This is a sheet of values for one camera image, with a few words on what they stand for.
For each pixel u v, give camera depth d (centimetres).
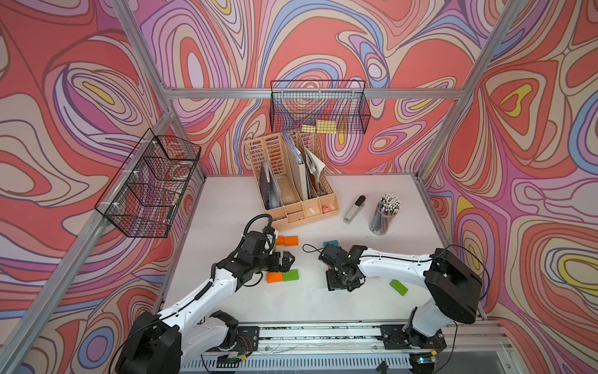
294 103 96
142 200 73
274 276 84
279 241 96
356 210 103
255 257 64
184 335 43
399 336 73
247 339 73
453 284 45
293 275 85
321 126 83
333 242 95
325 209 102
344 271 62
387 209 86
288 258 75
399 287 82
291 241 95
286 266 73
